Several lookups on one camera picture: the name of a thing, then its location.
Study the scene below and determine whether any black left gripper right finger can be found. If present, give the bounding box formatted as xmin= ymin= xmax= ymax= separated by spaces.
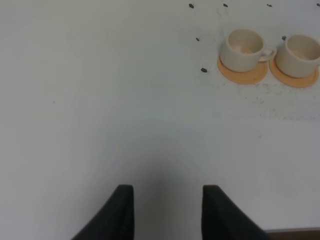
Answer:
xmin=202 ymin=185 xmax=270 ymax=240

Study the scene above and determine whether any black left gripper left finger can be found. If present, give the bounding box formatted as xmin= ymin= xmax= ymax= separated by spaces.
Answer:
xmin=73 ymin=184 xmax=135 ymax=240

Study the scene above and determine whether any left orange coaster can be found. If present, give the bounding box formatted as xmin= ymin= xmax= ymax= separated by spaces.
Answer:
xmin=217 ymin=58 xmax=269 ymax=85

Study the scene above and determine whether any orange coaster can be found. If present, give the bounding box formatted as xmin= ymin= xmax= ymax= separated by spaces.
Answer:
xmin=217 ymin=58 xmax=269 ymax=85
xmin=269 ymin=58 xmax=319 ymax=88

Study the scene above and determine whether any right orange coaster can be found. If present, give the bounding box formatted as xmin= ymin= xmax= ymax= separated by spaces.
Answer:
xmin=269 ymin=58 xmax=319 ymax=88

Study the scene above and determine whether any left white teacup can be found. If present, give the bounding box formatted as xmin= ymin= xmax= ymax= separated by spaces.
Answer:
xmin=219 ymin=29 xmax=277 ymax=73

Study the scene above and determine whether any white teacup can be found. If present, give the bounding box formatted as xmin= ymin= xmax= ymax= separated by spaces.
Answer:
xmin=275 ymin=34 xmax=320 ymax=78
xmin=219 ymin=29 xmax=277 ymax=73

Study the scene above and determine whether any right white teacup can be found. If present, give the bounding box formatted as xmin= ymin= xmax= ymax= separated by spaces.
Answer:
xmin=275 ymin=34 xmax=320 ymax=78

